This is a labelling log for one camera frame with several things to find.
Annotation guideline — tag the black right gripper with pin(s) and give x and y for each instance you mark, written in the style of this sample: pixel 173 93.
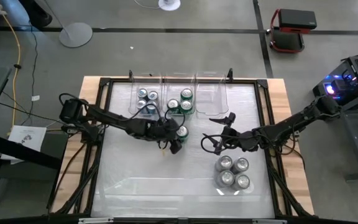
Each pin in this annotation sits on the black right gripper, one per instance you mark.
pixel 241 140

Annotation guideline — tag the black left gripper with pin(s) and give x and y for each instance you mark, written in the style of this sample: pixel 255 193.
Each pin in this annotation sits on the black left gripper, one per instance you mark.
pixel 163 132

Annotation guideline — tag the green Sprite can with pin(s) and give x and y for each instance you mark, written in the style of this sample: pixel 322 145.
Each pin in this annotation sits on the green Sprite can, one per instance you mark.
pixel 173 104
pixel 183 131
pixel 186 93
pixel 186 106

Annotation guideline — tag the blue silver Red Bull can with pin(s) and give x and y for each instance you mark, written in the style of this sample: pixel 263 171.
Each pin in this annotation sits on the blue silver Red Bull can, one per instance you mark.
pixel 141 104
pixel 142 92
pixel 151 108
pixel 153 95

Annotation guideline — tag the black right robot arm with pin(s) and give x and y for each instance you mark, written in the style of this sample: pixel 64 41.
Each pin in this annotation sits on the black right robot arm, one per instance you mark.
pixel 291 124

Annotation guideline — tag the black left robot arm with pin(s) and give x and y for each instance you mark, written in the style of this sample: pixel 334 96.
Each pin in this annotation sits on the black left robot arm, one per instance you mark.
pixel 110 118

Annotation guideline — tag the clear plastic bin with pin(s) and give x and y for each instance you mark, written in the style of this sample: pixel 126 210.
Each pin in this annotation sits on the clear plastic bin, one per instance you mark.
pixel 211 99
pixel 172 85
pixel 134 81

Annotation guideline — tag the white fan base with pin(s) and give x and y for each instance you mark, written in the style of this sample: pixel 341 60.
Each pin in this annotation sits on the white fan base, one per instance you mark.
pixel 169 4

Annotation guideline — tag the black case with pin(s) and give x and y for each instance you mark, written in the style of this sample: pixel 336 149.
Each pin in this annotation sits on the black case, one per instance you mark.
pixel 297 18

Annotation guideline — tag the grey round stand base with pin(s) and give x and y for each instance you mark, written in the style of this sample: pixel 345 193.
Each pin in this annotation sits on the grey round stand base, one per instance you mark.
pixel 76 35

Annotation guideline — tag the small white label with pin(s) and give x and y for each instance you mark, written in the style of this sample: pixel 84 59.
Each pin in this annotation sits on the small white label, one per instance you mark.
pixel 35 98

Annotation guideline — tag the white paper sheet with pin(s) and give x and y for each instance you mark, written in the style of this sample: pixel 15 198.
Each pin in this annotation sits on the white paper sheet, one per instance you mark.
pixel 26 137

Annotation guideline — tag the black angled stand beam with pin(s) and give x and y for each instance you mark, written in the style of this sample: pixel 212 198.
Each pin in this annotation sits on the black angled stand beam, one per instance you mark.
pixel 20 151

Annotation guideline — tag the black aluminium rig frame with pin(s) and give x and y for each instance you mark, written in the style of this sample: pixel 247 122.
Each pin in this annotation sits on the black aluminium rig frame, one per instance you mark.
pixel 261 84

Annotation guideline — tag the silver aluminium bracket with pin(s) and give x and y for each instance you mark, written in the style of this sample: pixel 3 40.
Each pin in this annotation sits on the silver aluminium bracket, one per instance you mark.
pixel 95 221
pixel 269 221

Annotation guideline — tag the red frame step stool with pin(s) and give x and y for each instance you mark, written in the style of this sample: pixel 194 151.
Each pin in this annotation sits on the red frame step stool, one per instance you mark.
pixel 286 40

